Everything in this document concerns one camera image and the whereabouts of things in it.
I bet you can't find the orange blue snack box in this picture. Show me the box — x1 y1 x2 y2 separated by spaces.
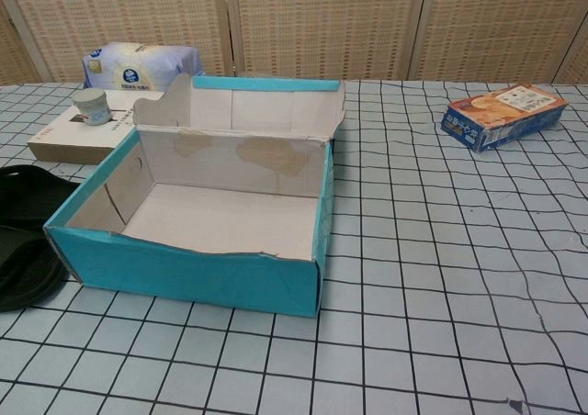
440 82 569 152

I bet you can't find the black rubber slipper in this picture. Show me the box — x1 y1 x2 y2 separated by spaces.
0 163 82 231
0 224 68 313

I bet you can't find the teal cardboard shoe box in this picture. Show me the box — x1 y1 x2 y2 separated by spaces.
42 75 347 319

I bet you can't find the flat white product box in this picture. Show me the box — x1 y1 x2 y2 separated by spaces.
25 88 169 165

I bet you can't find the small grey jar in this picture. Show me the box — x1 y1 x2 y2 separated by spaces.
72 88 113 127

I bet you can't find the blue checkered tablecloth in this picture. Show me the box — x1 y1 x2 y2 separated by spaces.
0 78 588 415

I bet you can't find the beige bamboo folding screen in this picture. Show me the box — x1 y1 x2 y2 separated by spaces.
0 0 588 86

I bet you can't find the blue white tissue pack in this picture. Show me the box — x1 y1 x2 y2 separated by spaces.
81 41 207 91

